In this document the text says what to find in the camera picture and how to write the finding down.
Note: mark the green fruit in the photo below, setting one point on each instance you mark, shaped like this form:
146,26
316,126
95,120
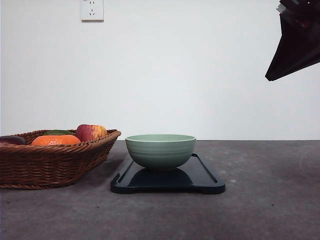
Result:
56,132

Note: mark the dark purple fruit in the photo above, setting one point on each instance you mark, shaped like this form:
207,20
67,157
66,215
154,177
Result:
12,140

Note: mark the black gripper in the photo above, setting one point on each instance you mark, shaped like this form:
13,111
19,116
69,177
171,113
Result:
299,45

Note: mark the brown wicker basket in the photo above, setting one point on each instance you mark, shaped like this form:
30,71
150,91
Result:
34,166

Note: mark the black rectangular tray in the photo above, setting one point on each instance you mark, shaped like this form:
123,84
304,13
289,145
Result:
193,179

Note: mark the green ceramic bowl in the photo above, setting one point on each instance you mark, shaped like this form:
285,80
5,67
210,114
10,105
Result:
160,151

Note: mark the red yellow apple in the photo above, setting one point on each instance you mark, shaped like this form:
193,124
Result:
90,132

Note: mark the orange tangerine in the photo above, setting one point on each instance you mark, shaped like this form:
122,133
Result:
55,140

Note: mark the white wall socket left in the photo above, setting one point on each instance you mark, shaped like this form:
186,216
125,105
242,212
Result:
92,11

